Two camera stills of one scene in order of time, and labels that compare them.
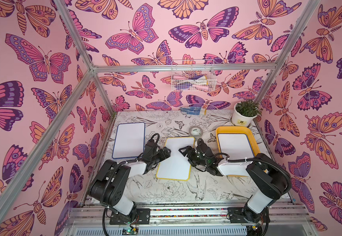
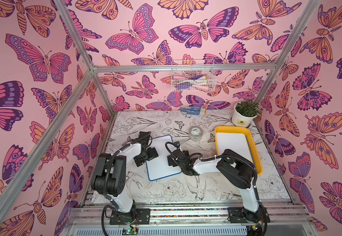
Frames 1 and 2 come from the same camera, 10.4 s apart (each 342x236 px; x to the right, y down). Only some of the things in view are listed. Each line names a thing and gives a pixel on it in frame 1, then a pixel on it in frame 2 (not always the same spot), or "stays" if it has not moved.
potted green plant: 244,112 stays
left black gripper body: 158,158 stays
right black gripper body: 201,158 to 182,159
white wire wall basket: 193,75 stays
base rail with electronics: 291,219 stays
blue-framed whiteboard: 129,140 to 158,168
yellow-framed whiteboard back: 176,166 to 237,142
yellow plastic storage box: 239,130 stays
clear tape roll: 196,132 stays
